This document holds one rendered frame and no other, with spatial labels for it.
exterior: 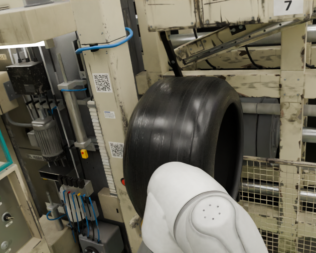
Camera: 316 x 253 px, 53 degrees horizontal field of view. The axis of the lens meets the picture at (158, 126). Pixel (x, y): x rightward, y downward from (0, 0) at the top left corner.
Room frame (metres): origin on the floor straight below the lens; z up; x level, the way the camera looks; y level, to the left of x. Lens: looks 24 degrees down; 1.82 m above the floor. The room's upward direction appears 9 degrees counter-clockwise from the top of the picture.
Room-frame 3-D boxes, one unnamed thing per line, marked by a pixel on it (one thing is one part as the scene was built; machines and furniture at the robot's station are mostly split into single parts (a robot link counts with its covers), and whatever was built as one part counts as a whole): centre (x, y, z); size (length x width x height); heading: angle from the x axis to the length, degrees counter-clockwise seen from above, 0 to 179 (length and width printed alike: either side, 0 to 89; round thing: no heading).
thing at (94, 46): (1.21, 0.15, 1.65); 0.19 x 0.19 x 0.06; 60
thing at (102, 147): (1.23, 0.24, 1.19); 0.05 x 0.04 x 0.48; 150
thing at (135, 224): (1.19, 0.07, 0.90); 0.40 x 0.03 x 0.10; 150
